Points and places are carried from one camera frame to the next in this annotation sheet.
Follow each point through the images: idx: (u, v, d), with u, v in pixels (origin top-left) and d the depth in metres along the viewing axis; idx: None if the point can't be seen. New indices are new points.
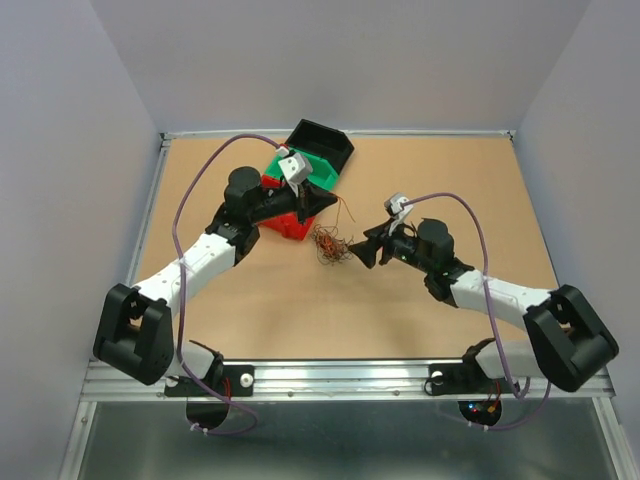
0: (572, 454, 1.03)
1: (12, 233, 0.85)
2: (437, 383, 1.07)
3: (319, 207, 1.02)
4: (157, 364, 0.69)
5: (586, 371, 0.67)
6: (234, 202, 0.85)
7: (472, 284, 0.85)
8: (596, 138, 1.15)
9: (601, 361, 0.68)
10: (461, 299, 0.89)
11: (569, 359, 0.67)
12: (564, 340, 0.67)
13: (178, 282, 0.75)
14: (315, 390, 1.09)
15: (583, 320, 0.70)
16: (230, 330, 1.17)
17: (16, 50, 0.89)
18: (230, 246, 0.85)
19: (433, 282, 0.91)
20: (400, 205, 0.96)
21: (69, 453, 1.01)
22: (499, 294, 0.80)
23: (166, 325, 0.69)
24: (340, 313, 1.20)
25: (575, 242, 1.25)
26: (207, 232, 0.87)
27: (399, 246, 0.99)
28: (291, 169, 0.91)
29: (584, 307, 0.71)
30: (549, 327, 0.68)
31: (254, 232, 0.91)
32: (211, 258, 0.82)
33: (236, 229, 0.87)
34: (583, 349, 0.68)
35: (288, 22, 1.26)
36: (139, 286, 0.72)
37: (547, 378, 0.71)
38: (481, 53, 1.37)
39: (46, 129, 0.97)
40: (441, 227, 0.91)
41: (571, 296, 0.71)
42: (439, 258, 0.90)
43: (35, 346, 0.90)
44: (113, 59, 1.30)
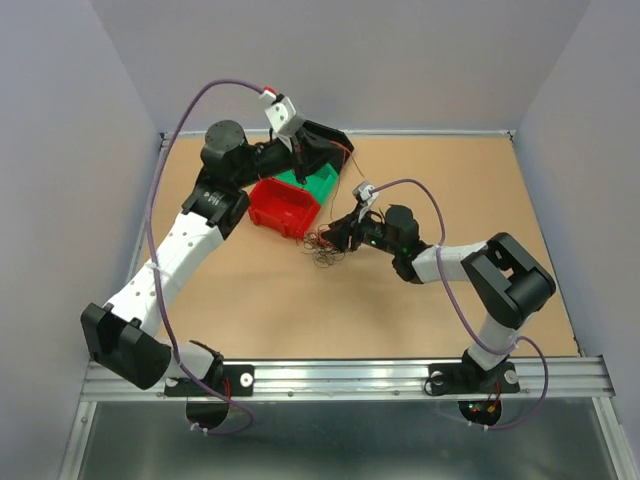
0: (570, 454, 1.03)
1: (12, 233, 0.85)
2: (438, 383, 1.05)
3: (318, 162, 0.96)
4: (153, 367, 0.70)
5: (525, 303, 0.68)
6: (216, 163, 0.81)
7: (428, 256, 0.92)
8: (596, 138, 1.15)
9: (540, 296, 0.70)
10: (425, 274, 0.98)
11: (507, 293, 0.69)
12: (500, 278, 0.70)
13: (153, 292, 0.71)
14: (315, 390, 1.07)
15: (518, 261, 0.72)
16: (230, 330, 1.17)
17: (16, 49, 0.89)
18: (209, 228, 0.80)
19: (400, 264, 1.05)
20: (368, 192, 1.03)
21: (69, 453, 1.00)
22: (447, 253, 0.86)
23: (148, 342, 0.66)
24: (341, 313, 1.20)
25: (574, 242, 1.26)
26: (185, 211, 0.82)
27: (367, 232, 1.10)
28: (280, 118, 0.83)
29: (518, 249, 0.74)
30: (484, 267, 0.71)
31: (242, 201, 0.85)
32: (189, 250, 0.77)
33: (218, 199, 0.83)
34: (521, 285, 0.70)
35: (288, 21, 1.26)
36: (113, 304, 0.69)
37: (497, 320, 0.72)
38: (480, 54, 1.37)
39: (46, 129, 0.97)
40: (405, 213, 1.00)
41: (504, 241, 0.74)
42: (406, 242, 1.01)
43: (34, 346, 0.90)
44: (113, 58, 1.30)
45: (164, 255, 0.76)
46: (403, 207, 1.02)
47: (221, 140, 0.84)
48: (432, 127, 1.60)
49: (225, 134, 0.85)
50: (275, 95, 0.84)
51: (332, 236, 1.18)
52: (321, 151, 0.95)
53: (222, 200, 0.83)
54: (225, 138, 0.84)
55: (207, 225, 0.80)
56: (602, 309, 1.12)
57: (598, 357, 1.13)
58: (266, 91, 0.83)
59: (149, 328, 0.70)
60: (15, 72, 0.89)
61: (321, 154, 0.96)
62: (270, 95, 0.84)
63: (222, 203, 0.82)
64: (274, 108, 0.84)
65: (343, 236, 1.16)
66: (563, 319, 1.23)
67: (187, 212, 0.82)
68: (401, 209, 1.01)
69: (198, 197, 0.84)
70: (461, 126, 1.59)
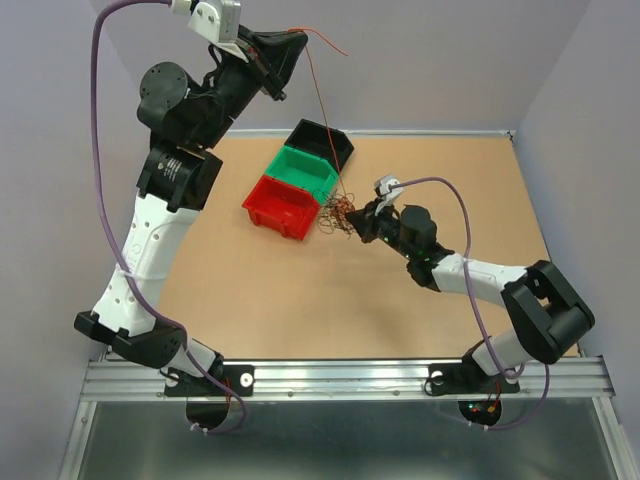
0: (570, 454, 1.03)
1: (12, 234, 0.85)
2: (437, 383, 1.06)
3: (287, 63, 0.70)
4: (163, 352, 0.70)
5: (565, 339, 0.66)
6: (159, 129, 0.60)
7: (452, 266, 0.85)
8: (595, 138, 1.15)
9: (578, 331, 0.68)
10: (444, 284, 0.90)
11: (547, 329, 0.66)
12: (541, 313, 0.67)
13: (132, 299, 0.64)
14: (315, 390, 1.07)
15: (559, 293, 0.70)
16: (230, 330, 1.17)
17: (16, 50, 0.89)
18: (171, 213, 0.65)
19: (415, 268, 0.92)
20: (389, 187, 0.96)
21: (69, 453, 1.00)
22: (478, 273, 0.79)
23: (145, 345, 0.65)
24: (341, 312, 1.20)
25: (574, 242, 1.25)
26: (142, 195, 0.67)
27: (383, 228, 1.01)
28: (210, 21, 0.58)
29: (560, 280, 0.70)
30: (525, 300, 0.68)
31: (210, 165, 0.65)
32: (157, 243, 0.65)
33: (175, 171, 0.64)
34: (560, 319, 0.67)
35: (288, 22, 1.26)
36: (99, 313, 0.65)
37: (528, 351, 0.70)
38: (480, 54, 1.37)
39: (47, 132, 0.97)
40: (422, 213, 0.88)
41: (547, 271, 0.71)
42: (423, 245, 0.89)
43: (34, 346, 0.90)
44: (112, 59, 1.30)
45: (130, 254, 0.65)
46: (419, 207, 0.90)
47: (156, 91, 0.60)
48: (432, 127, 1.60)
49: (161, 82, 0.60)
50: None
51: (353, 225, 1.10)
52: (286, 48, 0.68)
53: (181, 167, 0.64)
54: (163, 88, 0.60)
55: (169, 210, 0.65)
56: (602, 309, 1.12)
57: (598, 357, 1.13)
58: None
59: (144, 328, 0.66)
60: (16, 75, 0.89)
61: (285, 53, 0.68)
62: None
63: (182, 172, 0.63)
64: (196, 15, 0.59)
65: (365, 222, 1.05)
66: None
67: (145, 195, 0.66)
68: (416, 208, 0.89)
69: (151, 173, 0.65)
70: (461, 126, 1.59)
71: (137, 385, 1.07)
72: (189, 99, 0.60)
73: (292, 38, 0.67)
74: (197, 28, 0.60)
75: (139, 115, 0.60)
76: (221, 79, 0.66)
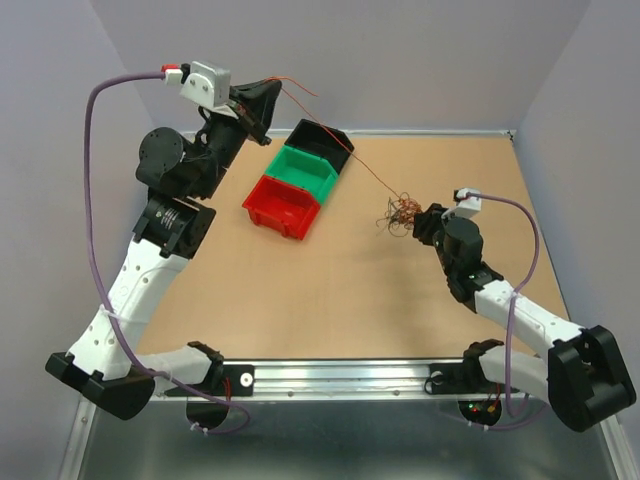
0: (571, 455, 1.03)
1: (12, 235, 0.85)
2: (438, 383, 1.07)
3: (268, 110, 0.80)
4: (131, 403, 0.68)
5: (600, 415, 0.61)
6: (156, 187, 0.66)
7: (497, 297, 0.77)
8: (596, 139, 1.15)
9: (615, 409, 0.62)
10: (480, 308, 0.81)
11: (586, 402, 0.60)
12: (584, 383, 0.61)
13: (112, 341, 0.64)
14: (315, 390, 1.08)
15: (608, 365, 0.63)
16: (230, 328, 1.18)
17: (16, 51, 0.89)
18: (163, 258, 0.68)
19: (455, 281, 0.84)
20: (465, 194, 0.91)
21: (68, 453, 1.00)
22: (525, 316, 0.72)
23: (117, 392, 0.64)
24: (341, 313, 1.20)
25: (575, 243, 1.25)
26: (136, 239, 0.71)
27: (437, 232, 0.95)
28: (204, 90, 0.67)
29: (614, 353, 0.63)
30: (572, 367, 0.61)
31: (203, 217, 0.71)
32: (145, 286, 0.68)
33: (171, 221, 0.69)
34: (599, 392, 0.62)
35: (289, 23, 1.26)
36: (74, 354, 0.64)
37: (556, 408, 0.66)
38: (481, 54, 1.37)
39: (47, 131, 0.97)
40: (473, 227, 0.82)
41: (602, 341, 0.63)
42: (466, 259, 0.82)
43: (34, 347, 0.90)
44: (112, 60, 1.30)
45: (117, 296, 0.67)
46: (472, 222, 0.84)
47: (154, 155, 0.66)
48: (432, 127, 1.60)
49: (159, 146, 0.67)
50: (181, 70, 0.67)
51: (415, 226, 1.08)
52: (265, 95, 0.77)
53: (176, 218, 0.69)
54: (160, 154, 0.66)
55: (162, 254, 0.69)
56: (603, 309, 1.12)
57: None
58: (168, 72, 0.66)
59: (118, 373, 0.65)
60: (16, 75, 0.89)
61: (266, 99, 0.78)
62: (175, 72, 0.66)
63: (177, 222, 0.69)
64: (189, 85, 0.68)
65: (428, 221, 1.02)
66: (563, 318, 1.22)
67: (139, 240, 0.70)
68: (466, 222, 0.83)
69: (148, 220, 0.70)
70: (461, 126, 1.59)
71: None
72: (185, 162, 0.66)
73: (270, 86, 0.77)
74: (189, 96, 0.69)
75: (139, 176, 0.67)
76: (212, 135, 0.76)
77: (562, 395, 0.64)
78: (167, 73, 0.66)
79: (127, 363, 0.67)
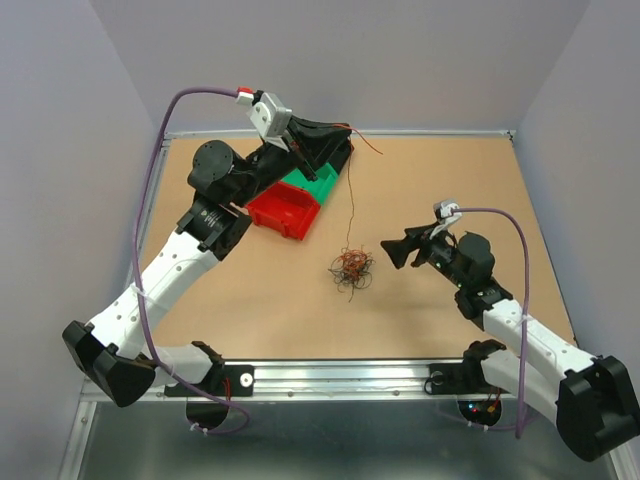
0: (571, 454, 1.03)
1: (11, 234, 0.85)
2: (438, 383, 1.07)
3: (326, 149, 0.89)
4: (130, 389, 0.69)
5: (607, 443, 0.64)
6: (203, 193, 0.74)
7: (507, 319, 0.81)
8: (596, 139, 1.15)
9: (623, 438, 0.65)
10: (489, 326, 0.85)
11: (593, 432, 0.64)
12: (594, 415, 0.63)
13: (134, 318, 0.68)
14: (315, 390, 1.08)
15: (619, 396, 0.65)
16: (231, 329, 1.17)
17: (15, 50, 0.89)
18: (200, 252, 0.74)
19: (464, 299, 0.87)
20: (450, 211, 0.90)
21: (68, 453, 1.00)
22: (537, 342, 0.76)
23: (124, 372, 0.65)
24: (341, 315, 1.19)
25: (574, 243, 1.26)
26: (178, 230, 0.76)
27: (436, 252, 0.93)
28: (263, 120, 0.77)
29: (626, 384, 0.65)
30: (582, 398, 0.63)
31: (241, 223, 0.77)
32: (177, 274, 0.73)
33: (213, 221, 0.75)
34: (609, 422, 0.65)
35: (288, 23, 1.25)
36: (94, 325, 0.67)
37: (566, 433, 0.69)
38: (481, 54, 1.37)
39: (45, 131, 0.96)
40: (483, 244, 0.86)
41: (614, 372, 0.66)
42: (476, 277, 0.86)
43: (34, 347, 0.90)
44: (111, 59, 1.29)
45: (149, 277, 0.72)
46: (482, 239, 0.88)
47: (207, 166, 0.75)
48: (433, 127, 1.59)
49: (212, 160, 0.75)
50: (253, 94, 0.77)
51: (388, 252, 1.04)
52: (329, 139, 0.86)
53: (218, 220, 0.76)
54: (212, 164, 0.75)
55: (199, 248, 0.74)
56: (602, 309, 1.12)
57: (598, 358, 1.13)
58: (241, 93, 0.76)
59: (130, 353, 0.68)
60: (14, 74, 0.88)
61: (328, 141, 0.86)
62: (247, 95, 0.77)
63: (218, 224, 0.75)
64: (254, 110, 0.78)
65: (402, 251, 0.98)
66: (563, 319, 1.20)
67: (181, 232, 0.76)
68: (476, 240, 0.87)
69: (193, 216, 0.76)
70: (461, 126, 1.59)
71: None
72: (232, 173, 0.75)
73: (335, 132, 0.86)
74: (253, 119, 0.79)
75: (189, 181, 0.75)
76: (263, 157, 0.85)
77: (571, 423, 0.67)
78: (240, 95, 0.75)
79: (139, 347, 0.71)
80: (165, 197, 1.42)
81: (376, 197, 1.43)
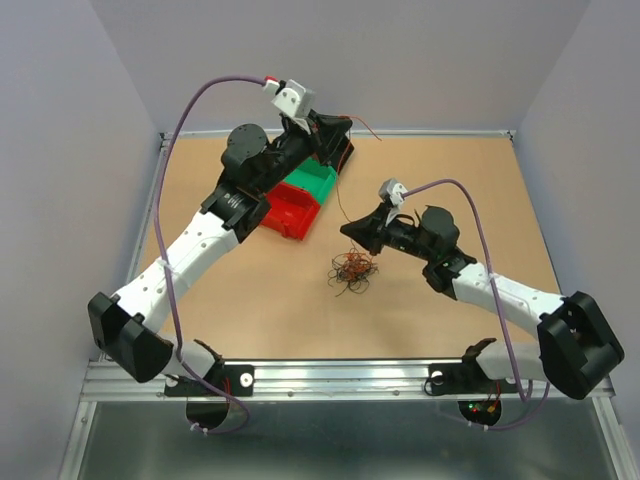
0: (571, 454, 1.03)
1: (13, 234, 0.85)
2: (438, 383, 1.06)
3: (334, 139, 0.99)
4: (150, 365, 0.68)
5: (593, 378, 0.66)
6: (235, 171, 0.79)
7: (476, 281, 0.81)
8: (595, 139, 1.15)
9: (606, 368, 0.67)
10: (462, 293, 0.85)
11: (580, 371, 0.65)
12: (576, 352, 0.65)
13: (160, 291, 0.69)
14: (315, 390, 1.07)
15: (594, 329, 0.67)
16: (229, 328, 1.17)
17: (16, 51, 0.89)
18: (225, 230, 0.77)
19: (433, 273, 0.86)
20: (398, 194, 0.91)
21: (69, 452, 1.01)
22: (507, 295, 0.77)
23: (149, 342, 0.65)
24: (340, 314, 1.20)
25: (574, 242, 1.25)
26: (202, 211, 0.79)
27: (396, 235, 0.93)
28: (292, 101, 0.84)
29: (597, 315, 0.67)
30: (562, 339, 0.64)
31: (262, 207, 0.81)
32: (202, 251, 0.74)
33: (236, 203, 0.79)
34: (591, 358, 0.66)
35: (288, 23, 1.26)
36: (119, 296, 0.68)
37: (554, 380, 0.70)
38: (481, 54, 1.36)
39: (46, 132, 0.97)
40: (443, 213, 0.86)
41: (585, 306, 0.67)
42: (443, 249, 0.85)
43: (34, 345, 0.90)
44: (112, 59, 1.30)
45: (175, 253, 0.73)
46: (442, 211, 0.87)
47: (241, 147, 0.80)
48: (432, 127, 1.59)
49: (246, 142, 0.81)
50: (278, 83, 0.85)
51: (352, 236, 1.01)
52: (336, 127, 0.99)
53: (241, 203, 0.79)
54: (246, 144, 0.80)
55: (223, 227, 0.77)
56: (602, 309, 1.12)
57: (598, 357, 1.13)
58: (268, 81, 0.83)
59: (152, 326, 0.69)
60: (14, 74, 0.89)
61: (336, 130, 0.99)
62: (273, 83, 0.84)
63: (242, 205, 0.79)
64: (282, 94, 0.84)
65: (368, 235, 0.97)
66: None
67: (205, 212, 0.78)
68: (437, 213, 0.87)
69: (218, 197, 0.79)
70: (462, 126, 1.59)
71: (136, 386, 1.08)
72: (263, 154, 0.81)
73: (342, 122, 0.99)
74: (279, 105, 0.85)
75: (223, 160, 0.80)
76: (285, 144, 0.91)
77: (556, 367, 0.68)
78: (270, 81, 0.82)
79: (159, 324, 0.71)
80: (164, 196, 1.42)
81: (376, 196, 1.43)
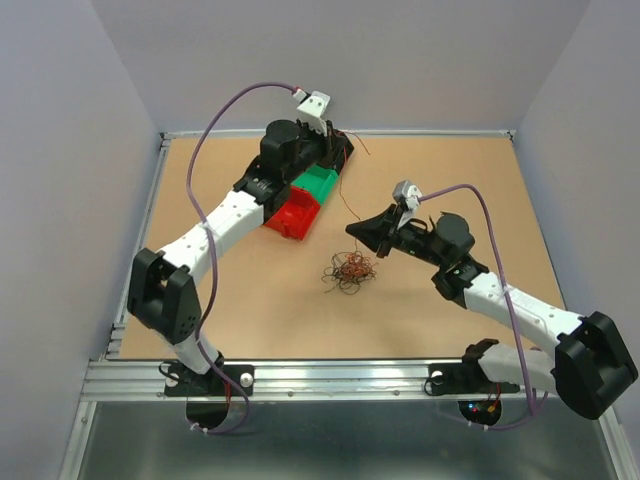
0: (571, 454, 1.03)
1: (13, 235, 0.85)
2: (438, 383, 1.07)
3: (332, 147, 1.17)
4: (182, 325, 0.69)
5: (607, 400, 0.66)
6: (271, 155, 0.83)
7: (490, 293, 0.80)
8: (595, 139, 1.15)
9: (620, 389, 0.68)
10: (472, 303, 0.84)
11: (596, 392, 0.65)
12: (593, 374, 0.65)
13: (203, 248, 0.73)
14: (314, 390, 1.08)
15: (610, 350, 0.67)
16: (230, 328, 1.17)
17: (16, 51, 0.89)
18: (257, 206, 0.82)
19: (444, 281, 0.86)
20: (413, 196, 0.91)
21: (69, 452, 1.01)
22: (523, 311, 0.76)
23: (190, 295, 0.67)
24: (341, 314, 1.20)
25: (574, 242, 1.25)
26: (235, 189, 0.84)
27: (407, 239, 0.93)
28: (319, 103, 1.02)
29: (614, 337, 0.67)
30: (580, 361, 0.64)
31: (286, 191, 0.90)
32: (238, 219, 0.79)
33: (265, 186, 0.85)
34: (606, 379, 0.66)
35: (289, 23, 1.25)
36: (164, 251, 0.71)
37: (565, 399, 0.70)
38: (481, 54, 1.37)
39: (46, 132, 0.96)
40: (456, 222, 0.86)
41: (603, 327, 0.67)
42: (455, 257, 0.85)
43: (35, 346, 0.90)
44: (113, 59, 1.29)
45: (214, 220, 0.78)
46: (456, 218, 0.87)
47: (278, 134, 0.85)
48: (433, 127, 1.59)
49: (281, 131, 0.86)
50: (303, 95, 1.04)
51: (359, 237, 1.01)
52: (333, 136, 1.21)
53: (270, 186, 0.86)
54: (282, 133, 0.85)
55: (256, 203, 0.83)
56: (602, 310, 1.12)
57: None
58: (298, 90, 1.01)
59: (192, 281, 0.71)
60: (14, 74, 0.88)
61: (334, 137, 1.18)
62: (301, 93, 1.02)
63: (271, 188, 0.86)
64: (307, 101, 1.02)
65: (380, 236, 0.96)
66: None
67: (237, 191, 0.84)
68: (451, 220, 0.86)
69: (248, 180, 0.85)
70: (462, 126, 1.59)
71: (137, 385, 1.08)
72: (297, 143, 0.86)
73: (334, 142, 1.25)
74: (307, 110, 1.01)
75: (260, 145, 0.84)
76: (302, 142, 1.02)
77: (571, 387, 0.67)
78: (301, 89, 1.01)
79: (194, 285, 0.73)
80: (164, 197, 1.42)
81: (377, 197, 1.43)
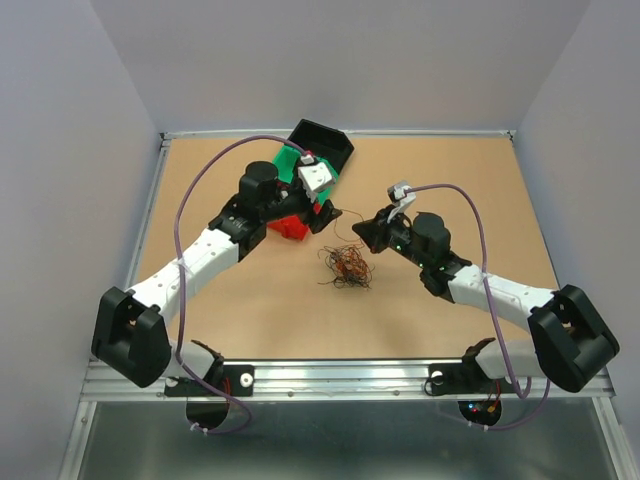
0: (572, 454, 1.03)
1: (12, 234, 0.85)
2: (438, 383, 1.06)
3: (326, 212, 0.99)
4: (151, 368, 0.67)
5: (588, 371, 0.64)
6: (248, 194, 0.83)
7: (470, 282, 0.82)
8: (596, 138, 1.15)
9: (602, 361, 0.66)
10: (460, 296, 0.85)
11: (575, 363, 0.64)
12: (568, 342, 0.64)
13: (174, 287, 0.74)
14: (315, 390, 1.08)
15: (585, 321, 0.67)
16: (229, 327, 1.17)
17: (15, 51, 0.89)
18: (232, 244, 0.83)
19: (430, 278, 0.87)
20: (403, 192, 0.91)
21: (69, 451, 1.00)
22: (500, 293, 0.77)
23: (160, 334, 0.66)
24: (341, 313, 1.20)
25: (575, 242, 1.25)
26: (210, 226, 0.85)
27: (394, 236, 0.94)
28: (317, 179, 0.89)
29: (588, 307, 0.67)
30: (553, 329, 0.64)
31: (263, 229, 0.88)
32: (211, 258, 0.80)
33: (240, 224, 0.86)
34: (586, 350, 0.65)
35: (288, 22, 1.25)
36: (134, 291, 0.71)
37: (550, 377, 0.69)
38: (481, 54, 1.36)
39: (46, 131, 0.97)
40: (435, 220, 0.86)
41: (575, 298, 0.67)
42: (436, 253, 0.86)
43: (34, 346, 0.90)
44: (113, 59, 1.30)
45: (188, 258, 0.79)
46: (433, 215, 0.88)
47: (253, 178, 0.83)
48: (432, 127, 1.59)
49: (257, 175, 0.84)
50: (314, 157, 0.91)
51: (360, 235, 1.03)
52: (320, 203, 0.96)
53: (244, 224, 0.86)
54: (257, 175, 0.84)
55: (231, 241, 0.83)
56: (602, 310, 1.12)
57: None
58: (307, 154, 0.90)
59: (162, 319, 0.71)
60: (14, 74, 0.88)
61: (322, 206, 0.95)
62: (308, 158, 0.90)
63: (245, 226, 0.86)
64: (310, 170, 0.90)
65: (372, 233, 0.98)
66: None
67: (212, 228, 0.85)
68: (429, 216, 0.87)
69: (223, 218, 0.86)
70: (462, 126, 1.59)
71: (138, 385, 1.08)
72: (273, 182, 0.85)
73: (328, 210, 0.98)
74: (304, 174, 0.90)
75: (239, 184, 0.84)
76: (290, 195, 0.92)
77: (551, 361, 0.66)
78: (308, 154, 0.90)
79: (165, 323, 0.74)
80: (163, 197, 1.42)
81: (376, 197, 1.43)
